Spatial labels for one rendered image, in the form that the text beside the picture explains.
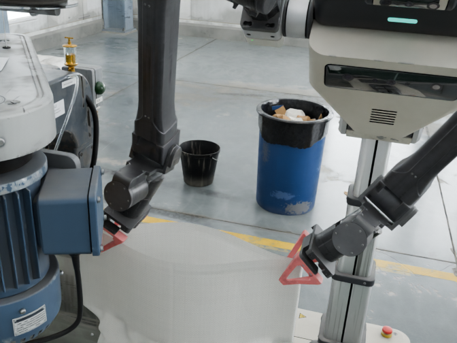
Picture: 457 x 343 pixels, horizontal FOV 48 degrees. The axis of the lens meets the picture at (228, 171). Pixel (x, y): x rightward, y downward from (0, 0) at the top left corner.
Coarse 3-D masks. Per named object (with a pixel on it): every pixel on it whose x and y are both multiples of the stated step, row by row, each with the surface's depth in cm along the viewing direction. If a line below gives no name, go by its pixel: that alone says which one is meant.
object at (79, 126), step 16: (48, 80) 98; (64, 80) 102; (80, 80) 107; (64, 96) 102; (80, 96) 108; (80, 112) 109; (80, 128) 110; (48, 144) 112; (64, 144) 111; (80, 144) 111; (80, 160) 113
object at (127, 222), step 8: (144, 200) 98; (136, 208) 99; (144, 208) 101; (112, 216) 98; (120, 216) 99; (128, 216) 100; (136, 216) 101; (120, 224) 98; (128, 224) 99; (136, 224) 101; (128, 232) 98
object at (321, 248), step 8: (336, 224) 93; (312, 232) 96; (320, 232) 95; (328, 232) 92; (312, 240) 93; (320, 240) 93; (328, 240) 92; (312, 248) 91; (320, 248) 93; (328, 248) 92; (312, 256) 91; (320, 256) 92; (328, 256) 92; (336, 256) 92; (320, 264) 91; (328, 264) 92; (328, 272) 91
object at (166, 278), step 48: (144, 240) 110; (192, 240) 111; (240, 240) 105; (96, 288) 112; (144, 288) 101; (192, 288) 98; (240, 288) 100; (288, 288) 101; (144, 336) 107; (192, 336) 103; (240, 336) 105; (288, 336) 106
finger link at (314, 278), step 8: (304, 240) 95; (304, 248) 93; (296, 256) 92; (304, 256) 91; (296, 264) 92; (304, 264) 91; (312, 264) 92; (288, 272) 94; (312, 272) 92; (280, 280) 96; (288, 280) 95; (296, 280) 95; (304, 280) 94; (312, 280) 92; (320, 280) 92
